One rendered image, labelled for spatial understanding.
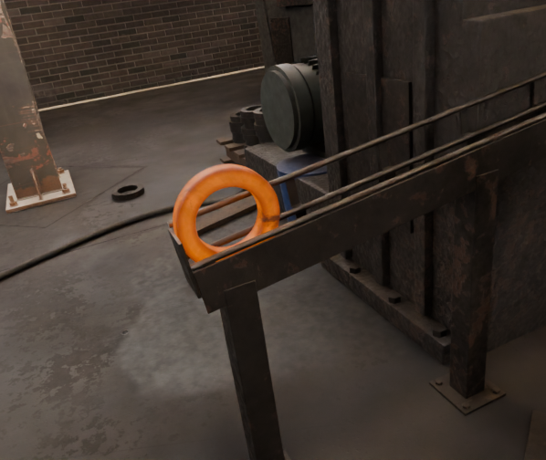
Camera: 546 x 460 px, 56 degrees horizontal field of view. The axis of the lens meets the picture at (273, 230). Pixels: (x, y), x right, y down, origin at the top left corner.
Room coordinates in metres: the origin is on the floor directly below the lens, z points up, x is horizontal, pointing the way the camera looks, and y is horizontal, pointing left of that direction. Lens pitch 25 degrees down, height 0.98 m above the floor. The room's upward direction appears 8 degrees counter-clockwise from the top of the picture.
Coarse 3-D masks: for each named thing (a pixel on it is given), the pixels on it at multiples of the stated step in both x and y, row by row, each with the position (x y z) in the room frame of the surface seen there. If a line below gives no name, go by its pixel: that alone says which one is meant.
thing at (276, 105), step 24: (288, 72) 2.20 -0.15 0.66; (312, 72) 2.23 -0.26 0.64; (264, 96) 2.38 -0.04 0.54; (288, 96) 2.15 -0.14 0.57; (312, 96) 2.15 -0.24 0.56; (288, 120) 2.17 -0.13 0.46; (312, 120) 2.13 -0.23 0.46; (264, 144) 2.62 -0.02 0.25; (288, 144) 2.20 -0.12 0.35; (312, 144) 2.36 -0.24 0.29; (264, 168) 2.38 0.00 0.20; (312, 192) 1.92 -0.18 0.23
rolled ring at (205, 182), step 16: (208, 176) 0.79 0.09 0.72; (224, 176) 0.79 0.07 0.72; (240, 176) 0.80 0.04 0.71; (256, 176) 0.81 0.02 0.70; (192, 192) 0.77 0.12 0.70; (208, 192) 0.78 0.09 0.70; (256, 192) 0.81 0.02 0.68; (272, 192) 0.82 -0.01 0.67; (176, 208) 0.78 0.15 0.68; (192, 208) 0.77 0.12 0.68; (272, 208) 0.82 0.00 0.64; (176, 224) 0.77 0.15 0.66; (192, 224) 0.77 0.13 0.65; (256, 224) 0.83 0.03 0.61; (272, 224) 0.82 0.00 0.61; (192, 240) 0.77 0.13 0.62; (192, 256) 0.77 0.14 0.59
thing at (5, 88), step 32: (0, 0) 3.31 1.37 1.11; (0, 32) 3.01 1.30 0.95; (0, 64) 2.99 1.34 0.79; (0, 96) 2.97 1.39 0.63; (32, 96) 3.31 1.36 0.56; (0, 128) 2.95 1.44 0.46; (32, 128) 3.00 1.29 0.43; (32, 160) 2.99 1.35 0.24; (32, 192) 2.97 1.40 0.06; (64, 192) 2.95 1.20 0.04
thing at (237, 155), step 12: (252, 108) 3.02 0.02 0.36; (240, 120) 2.95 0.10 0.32; (252, 120) 2.87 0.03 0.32; (264, 120) 2.64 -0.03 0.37; (240, 132) 3.10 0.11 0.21; (252, 132) 2.87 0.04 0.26; (264, 132) 2.65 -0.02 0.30; (228, 144) 3.11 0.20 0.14; (240, 144) 3.07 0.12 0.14; (252, 144) 2.88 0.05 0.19; (228, 156) 3.25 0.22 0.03; (240, 156) 2.86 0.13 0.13
